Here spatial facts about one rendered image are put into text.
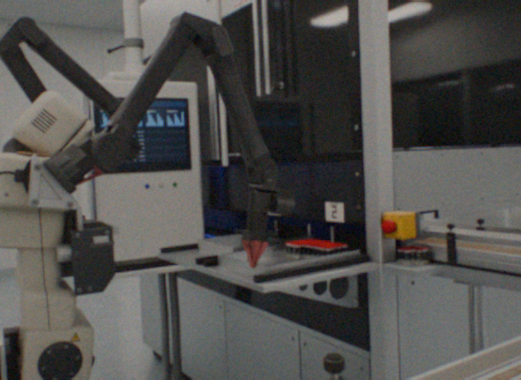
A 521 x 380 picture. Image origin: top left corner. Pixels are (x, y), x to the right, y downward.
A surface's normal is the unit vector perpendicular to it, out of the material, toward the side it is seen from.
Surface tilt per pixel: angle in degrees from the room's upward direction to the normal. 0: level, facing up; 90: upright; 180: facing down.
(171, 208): 90
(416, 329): 90
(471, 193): 90
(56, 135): 90
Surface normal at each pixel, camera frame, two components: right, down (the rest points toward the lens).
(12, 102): 0.55, 0.02
